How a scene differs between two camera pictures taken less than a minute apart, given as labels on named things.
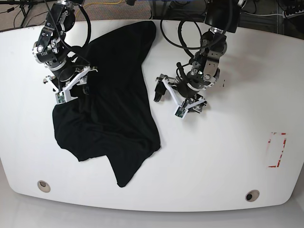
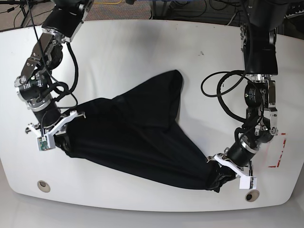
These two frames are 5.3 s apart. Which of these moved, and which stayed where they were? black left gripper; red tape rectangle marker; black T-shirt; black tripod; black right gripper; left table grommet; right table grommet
Moved: black right gripper; black left gripper; black T-shirt
Stayed: left table grommet; red tape rectangle marker; right table grommet; black tripod
